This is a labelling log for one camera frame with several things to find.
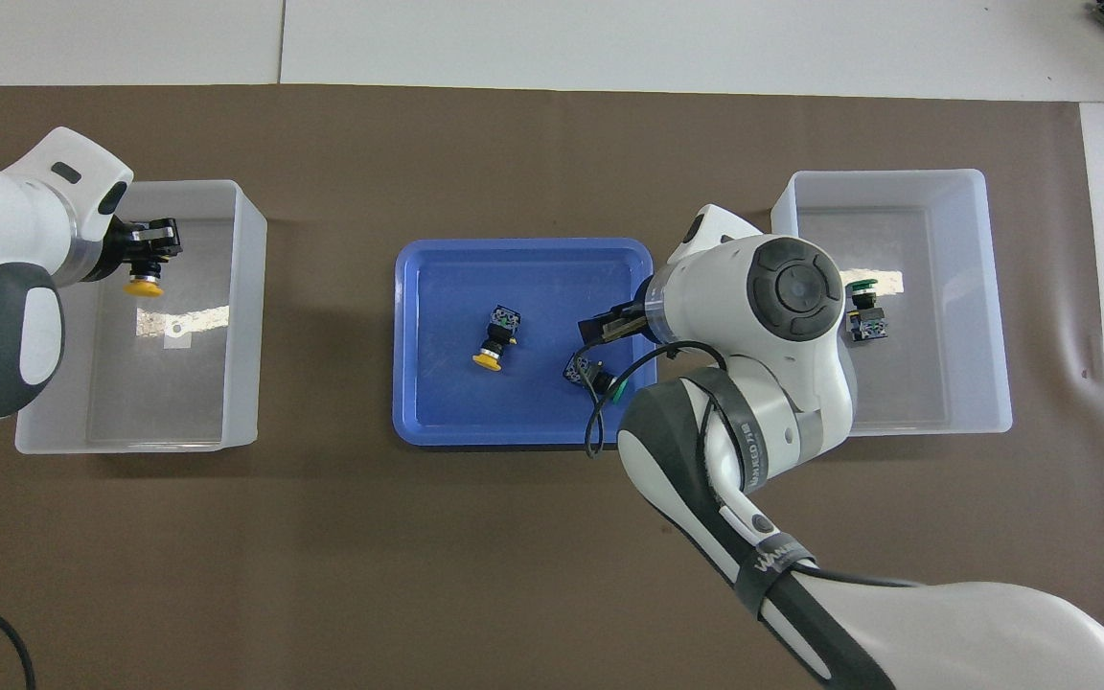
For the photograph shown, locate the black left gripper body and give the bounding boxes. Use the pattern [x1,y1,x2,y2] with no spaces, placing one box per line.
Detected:
[102,220,143,281]

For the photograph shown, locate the green push button switch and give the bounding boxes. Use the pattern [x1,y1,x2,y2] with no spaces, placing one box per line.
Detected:
[563,350,632,403]
[844,278,890,343]

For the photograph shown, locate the yellow push button switch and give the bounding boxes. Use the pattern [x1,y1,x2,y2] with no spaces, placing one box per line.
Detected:
[471,305,524,373]
[124,251,167,299]

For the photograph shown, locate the translucent white plastic box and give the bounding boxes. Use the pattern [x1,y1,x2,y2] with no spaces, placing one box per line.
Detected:
[770,169,1014,437]
[13,179,268,455]

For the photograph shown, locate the blue plastic tray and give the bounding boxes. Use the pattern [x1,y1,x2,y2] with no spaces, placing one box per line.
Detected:
[392,238,656,448]

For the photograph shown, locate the brown table mat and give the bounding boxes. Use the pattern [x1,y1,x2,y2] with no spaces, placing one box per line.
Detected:
[0,84,1104,690]

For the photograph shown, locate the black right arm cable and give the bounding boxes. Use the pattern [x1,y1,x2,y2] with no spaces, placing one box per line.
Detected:
[585,340,927,587]

